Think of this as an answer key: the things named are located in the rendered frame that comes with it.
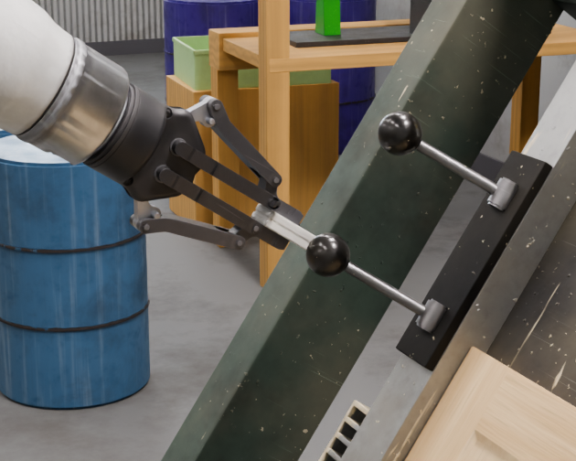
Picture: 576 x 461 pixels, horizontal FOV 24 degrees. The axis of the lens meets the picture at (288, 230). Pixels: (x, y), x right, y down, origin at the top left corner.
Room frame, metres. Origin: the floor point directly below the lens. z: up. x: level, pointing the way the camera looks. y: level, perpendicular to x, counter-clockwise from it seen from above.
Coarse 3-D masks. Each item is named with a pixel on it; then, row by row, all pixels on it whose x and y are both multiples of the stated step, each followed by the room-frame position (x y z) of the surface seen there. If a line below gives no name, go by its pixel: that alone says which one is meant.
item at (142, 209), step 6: (138, 204) 1.05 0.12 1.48; (144, 204) 1.05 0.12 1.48; (150, 204) 1.07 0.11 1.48; (138, 210) 1.05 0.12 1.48; (144, 210) 1.05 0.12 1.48; (150, 210) 1.06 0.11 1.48; (156, 210) 1.06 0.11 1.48; (138, 216) 1.05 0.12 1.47; (144, 216) 1.05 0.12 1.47; (150, 216) 1.06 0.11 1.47; (156, 216) 1.05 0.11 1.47
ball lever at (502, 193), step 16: (400, 112) 1.11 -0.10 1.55; (384, 128) 1.10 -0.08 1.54; (400, 128) 1.09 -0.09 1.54; (416, 128) 1.10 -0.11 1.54; (384, 144) 1.10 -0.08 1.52; (400, 144) 1.09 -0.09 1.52; (416, 144) 1.10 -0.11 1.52; (448, 160) 1.10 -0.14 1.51; (464, 176) 1.10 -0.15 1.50; (480, 176) 1.10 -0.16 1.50; (496, 192) 1.09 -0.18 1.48; (512, 192) 1.09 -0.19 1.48; (496, 208) 1.09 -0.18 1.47
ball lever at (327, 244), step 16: (320, 240) 1.07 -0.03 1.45; (336, 240) 1.07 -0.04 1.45; (320, 256) 1.06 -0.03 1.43; (336, 256) 1.06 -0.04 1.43; (320, 272) 1.07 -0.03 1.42; (336, 272) 1.07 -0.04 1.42; (352, 272) 1.07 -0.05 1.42; (384, 288) 1.07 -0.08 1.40; (400, 304) 1.07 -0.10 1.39; (416, 304) 1.07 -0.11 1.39; (432, 304) 1.06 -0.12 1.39; (416, 320) 1.07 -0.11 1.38; (432, 320) 1.06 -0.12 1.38
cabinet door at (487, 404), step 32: (480, 352) 1.04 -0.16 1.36; (480, 384) 1.02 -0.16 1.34; (512, 384) 0.99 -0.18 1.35; (448, 416) 1.02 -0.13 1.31; (480, 416) 0.99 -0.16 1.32; (512, 416) 0.97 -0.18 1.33; (544, 416) 0.94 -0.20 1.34; (416, 448) 1.02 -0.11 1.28; (448, 448) 1.00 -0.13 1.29; (480, 448) 0.97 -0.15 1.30; (512, 448) 0.95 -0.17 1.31; (544, 448) 0.92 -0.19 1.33
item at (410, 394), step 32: (544, 128) 1.13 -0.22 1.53; (544, 160) 1.10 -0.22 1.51; (544, 192) 1.08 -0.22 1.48; (544, 224) 1.08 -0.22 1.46; (512, 256) 1.07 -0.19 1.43; (512, 288) 1.07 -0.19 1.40; (480, 320) 1.06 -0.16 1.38; (448, 352) 1.04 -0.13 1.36; (384, 384) 1.08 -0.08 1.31; (416, 384) 1.04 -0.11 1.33; (448, 384) 1.05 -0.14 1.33; (384, 416) 1.05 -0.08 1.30; (416, 416) 1.03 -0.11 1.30; (352, 448) 1.05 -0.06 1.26; (384, 448) 1.02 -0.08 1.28
